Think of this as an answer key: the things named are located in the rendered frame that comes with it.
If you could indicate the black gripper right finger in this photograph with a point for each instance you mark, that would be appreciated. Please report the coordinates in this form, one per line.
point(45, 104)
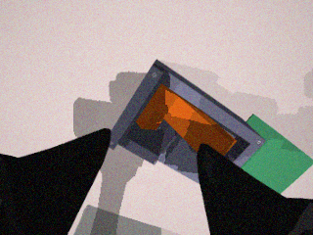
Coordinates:
point(236, 203)

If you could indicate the orange l-shaped part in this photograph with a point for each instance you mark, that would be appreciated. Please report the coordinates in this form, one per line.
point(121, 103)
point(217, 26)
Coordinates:
point(193, 124)

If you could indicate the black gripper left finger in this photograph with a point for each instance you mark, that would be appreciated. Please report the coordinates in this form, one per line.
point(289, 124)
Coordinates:
point(42, 193)

